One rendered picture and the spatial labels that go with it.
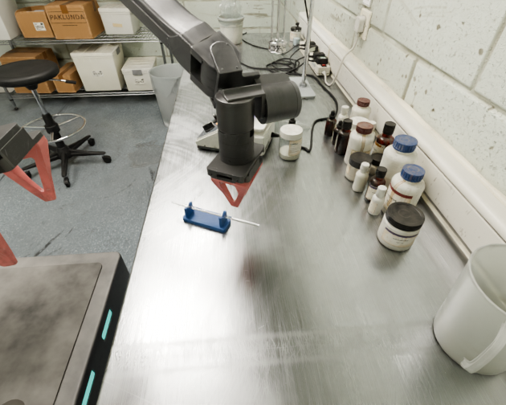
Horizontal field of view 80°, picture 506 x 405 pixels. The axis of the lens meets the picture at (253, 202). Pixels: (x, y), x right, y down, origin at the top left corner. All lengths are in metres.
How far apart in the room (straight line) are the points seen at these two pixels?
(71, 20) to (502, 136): 2.87
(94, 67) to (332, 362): 2.94
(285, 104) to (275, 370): 0.39
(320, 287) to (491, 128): 0.43
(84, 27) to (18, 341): 2.41
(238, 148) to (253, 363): 0.32
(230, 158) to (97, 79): 2.74
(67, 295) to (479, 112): 1.18
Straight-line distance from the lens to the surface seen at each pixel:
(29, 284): 1.24
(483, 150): 0.74
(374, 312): 0.56
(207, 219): 0.65
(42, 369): 1.05
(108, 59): 3.07
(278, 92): 0.47
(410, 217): 0.63
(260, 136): 0.80
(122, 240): 1.74
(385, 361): 0.53
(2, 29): 3.30
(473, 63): 0.78
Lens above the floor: 1.22
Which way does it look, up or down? 42 degrees down
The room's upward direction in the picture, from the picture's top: straight up
